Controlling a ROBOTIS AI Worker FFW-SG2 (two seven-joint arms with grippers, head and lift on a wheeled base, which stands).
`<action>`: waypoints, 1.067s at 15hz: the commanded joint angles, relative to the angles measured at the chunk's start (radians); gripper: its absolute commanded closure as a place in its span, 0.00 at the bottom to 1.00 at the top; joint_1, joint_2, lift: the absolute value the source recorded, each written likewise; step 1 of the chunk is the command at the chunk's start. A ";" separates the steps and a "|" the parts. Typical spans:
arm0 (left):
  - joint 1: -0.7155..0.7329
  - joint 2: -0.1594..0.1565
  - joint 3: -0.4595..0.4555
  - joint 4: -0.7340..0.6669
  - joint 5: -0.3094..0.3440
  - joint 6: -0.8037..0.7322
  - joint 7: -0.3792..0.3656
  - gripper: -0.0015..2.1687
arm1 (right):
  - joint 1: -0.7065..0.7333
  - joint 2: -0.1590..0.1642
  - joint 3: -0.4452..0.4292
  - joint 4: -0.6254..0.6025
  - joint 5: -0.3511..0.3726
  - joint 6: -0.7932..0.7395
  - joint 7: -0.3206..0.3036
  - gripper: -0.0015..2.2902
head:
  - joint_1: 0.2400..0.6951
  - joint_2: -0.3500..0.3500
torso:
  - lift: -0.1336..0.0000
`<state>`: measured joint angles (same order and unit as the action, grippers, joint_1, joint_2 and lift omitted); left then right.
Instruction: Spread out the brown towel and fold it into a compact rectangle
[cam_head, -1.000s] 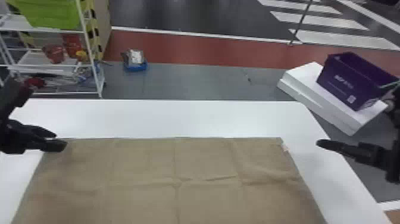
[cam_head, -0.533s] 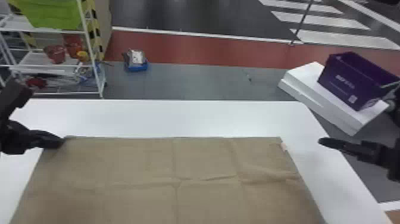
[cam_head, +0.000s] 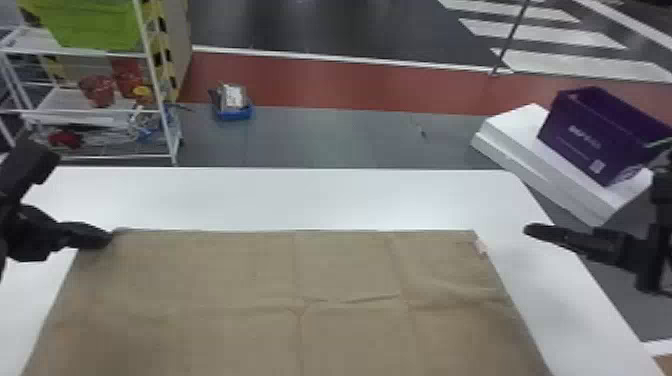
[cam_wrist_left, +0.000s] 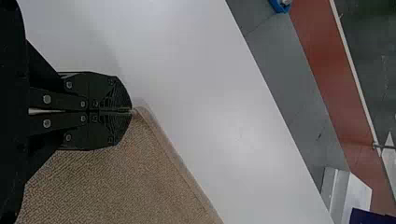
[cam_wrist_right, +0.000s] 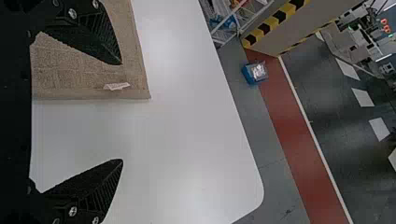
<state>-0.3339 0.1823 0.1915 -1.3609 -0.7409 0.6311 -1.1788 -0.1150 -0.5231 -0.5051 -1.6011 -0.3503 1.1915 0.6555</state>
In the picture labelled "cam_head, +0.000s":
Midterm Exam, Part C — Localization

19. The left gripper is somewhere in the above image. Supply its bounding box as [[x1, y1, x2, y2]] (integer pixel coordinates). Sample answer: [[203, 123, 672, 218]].
[[0, 203, 115, 264]]

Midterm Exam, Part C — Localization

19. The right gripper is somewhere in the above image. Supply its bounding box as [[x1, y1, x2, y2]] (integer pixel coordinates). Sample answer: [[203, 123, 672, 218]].
[[523, 222, 652, 275]]

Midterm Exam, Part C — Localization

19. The white slab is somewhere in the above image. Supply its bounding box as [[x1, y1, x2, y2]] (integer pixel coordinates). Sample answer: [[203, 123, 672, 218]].
[[470, 102, 655, 228]]

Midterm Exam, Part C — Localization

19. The red snack packet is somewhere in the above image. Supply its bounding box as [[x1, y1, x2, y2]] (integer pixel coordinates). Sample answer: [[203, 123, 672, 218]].
[[47, 129, 85, 150]]

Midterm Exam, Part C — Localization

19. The purple crate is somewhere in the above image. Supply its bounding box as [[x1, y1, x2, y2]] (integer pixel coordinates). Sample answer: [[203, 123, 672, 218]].
[[536, 85, 672, 188]]

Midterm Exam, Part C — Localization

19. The red noodle cup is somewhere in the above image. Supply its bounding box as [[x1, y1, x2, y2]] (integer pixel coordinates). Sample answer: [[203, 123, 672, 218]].
[[109, 56, 146, 99], [78, 74, 117, 109]]

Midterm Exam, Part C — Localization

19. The blue tray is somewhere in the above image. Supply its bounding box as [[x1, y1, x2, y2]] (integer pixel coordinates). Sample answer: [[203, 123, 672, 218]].
[[209, 82, 256, 122]]

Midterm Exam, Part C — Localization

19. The grey pole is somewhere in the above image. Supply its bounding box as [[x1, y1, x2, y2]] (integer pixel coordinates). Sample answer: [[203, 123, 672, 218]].
[[489, 0, 530, 78]]

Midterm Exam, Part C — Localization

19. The green basket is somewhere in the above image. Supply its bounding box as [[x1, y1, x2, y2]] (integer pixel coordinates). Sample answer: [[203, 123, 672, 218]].
[[17, 0, 146, 53]]

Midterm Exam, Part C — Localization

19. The beige towel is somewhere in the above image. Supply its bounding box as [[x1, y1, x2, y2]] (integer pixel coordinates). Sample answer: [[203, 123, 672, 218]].
[[20, 227, 552, 376]]

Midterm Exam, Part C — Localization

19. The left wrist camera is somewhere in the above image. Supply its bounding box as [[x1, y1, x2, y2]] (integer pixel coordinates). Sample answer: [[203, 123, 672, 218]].
[[0, 131, 62, 203]]

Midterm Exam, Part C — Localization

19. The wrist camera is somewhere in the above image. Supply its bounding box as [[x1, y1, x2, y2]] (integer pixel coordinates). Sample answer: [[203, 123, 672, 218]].
[[648, 151, 672, 228], [0, 131, 62, 203]]

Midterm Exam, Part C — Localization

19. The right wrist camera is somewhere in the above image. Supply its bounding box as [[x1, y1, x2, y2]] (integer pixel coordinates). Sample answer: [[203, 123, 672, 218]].
[[648, 151, 672, 228]]

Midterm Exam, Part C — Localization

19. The white wire rack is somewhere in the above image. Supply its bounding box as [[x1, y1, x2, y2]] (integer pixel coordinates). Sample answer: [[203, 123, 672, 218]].
[[0, 0, 183, 167]]

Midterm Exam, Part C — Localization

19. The yellow black striped post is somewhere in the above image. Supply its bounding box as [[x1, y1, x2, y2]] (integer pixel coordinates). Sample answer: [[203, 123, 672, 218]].
[[140, 0, 181, 102]]

